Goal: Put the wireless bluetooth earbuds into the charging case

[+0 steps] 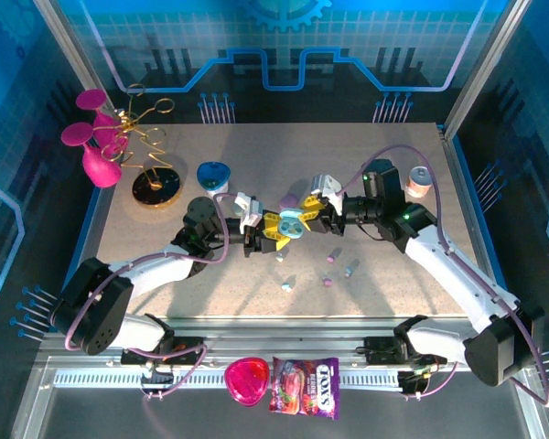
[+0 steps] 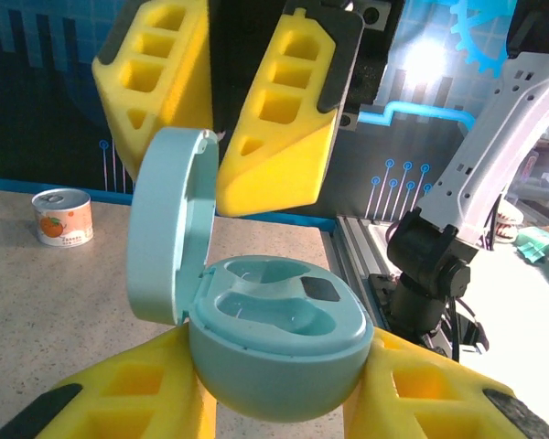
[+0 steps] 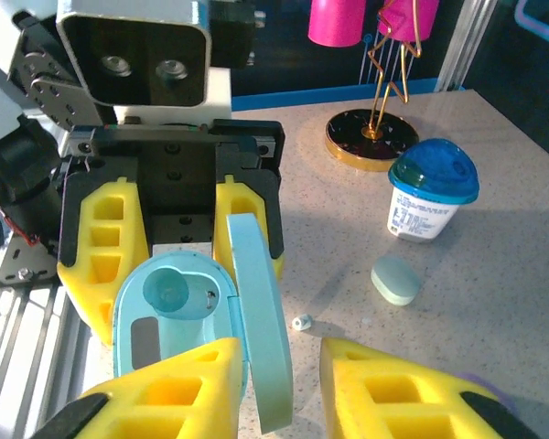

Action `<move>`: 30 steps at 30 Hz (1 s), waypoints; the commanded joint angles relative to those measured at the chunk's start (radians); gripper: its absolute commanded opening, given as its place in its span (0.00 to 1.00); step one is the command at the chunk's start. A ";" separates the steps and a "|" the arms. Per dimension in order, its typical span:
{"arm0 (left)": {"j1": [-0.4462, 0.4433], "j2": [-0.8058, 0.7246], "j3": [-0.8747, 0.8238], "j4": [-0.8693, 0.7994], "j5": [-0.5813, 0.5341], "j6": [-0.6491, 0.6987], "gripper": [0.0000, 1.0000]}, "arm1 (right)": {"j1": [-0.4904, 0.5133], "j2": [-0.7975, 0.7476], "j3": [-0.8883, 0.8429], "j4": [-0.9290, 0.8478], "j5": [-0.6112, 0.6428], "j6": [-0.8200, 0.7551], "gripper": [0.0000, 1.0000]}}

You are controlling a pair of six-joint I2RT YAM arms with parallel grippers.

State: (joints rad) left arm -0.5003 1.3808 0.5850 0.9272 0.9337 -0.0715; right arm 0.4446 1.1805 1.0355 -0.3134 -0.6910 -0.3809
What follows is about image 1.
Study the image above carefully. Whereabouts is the light blue earbud charging case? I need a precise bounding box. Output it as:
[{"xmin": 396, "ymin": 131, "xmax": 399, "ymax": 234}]
[{"xmin": 276, "ymin": 208, "xmax": 307, "ymax": 242}]

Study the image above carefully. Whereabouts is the small tin can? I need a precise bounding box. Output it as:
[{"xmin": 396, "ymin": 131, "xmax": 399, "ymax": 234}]
[{"xmin": 404, "ymin": 165, "xmax": 436, "ymax": 199}]

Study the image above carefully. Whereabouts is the blue heart-shaped container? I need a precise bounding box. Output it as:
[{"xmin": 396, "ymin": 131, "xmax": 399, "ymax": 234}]
[{"xmin": 195, "ymin": 161, "xmax": 232, "ymax": 198}]

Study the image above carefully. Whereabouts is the magenta wine glass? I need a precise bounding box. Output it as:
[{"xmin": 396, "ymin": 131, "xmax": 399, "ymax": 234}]
[
  {"xmin": 59, "ymin": 121, "xmax": 124, "ymax": 189},
  {"xmin": 75, "ymin": 88, "xmax": 129, "ymax": 161}
]

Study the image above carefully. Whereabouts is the pink translucent plastic bowl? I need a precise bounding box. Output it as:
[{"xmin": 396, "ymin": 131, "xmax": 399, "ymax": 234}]
[{"xmin": 223, "ymin": 356, "xmax": 271, "ymax": 408}]

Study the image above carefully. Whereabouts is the small black controller board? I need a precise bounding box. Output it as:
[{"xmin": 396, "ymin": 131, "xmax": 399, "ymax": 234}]
[
  {"xmin": 397, "ymin": 368, "xmax": 430, "ymax": 398},
  {"xmin": 139, "ymin": 368, "xmax": 176, "ymax": 402}
]

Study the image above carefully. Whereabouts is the purple candy bag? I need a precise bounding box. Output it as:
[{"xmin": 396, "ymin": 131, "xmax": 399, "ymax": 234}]
[{"xmin": 267, "ymin": 356, "xmax": 340, "ymax": 421}]

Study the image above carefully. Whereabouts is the gold wire glass rack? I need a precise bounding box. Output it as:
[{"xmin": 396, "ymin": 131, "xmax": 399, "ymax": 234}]
[{"xmin": 101, "ymin": 82, "xmax": 184, "ymax": 210}]

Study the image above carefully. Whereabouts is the aluminium table edge rail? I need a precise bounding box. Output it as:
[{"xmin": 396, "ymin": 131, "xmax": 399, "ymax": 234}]
[{"xmin": 438, "ymin": 123, "xmax": 502, "ymax": 303}]

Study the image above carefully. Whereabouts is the long aluminium mounting rail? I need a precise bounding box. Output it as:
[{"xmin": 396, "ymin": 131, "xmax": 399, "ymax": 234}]
[{"xmin": 36, "ymin": 314, "xmax": 532, "ymax": 372}]

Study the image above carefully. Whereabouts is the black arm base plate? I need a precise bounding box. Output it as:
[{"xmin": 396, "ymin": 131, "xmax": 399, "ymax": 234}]
[
  {"xmin": 120, "ymin": 336, "xmax": 208, "ymax": 367},
  {"xmin": 362, "ymin": 336, "xmax": 448, "ymax": 367}
]

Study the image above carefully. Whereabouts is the white slotted cable duct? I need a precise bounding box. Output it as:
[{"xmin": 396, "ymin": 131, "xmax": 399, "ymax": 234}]
[{"xmin": 53, "ymin": 368, "xmax": 406, "ymax": 391}]

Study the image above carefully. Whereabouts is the aluminium frame post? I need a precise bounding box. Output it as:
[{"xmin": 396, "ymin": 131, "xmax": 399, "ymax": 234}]
[
  {"xmin": 30, "ymin": 0, "xmax": 109, "ymax": 120},
  {"xmin": 441, "ymin": 0, "xmax": 533, "ymax": 138}
]

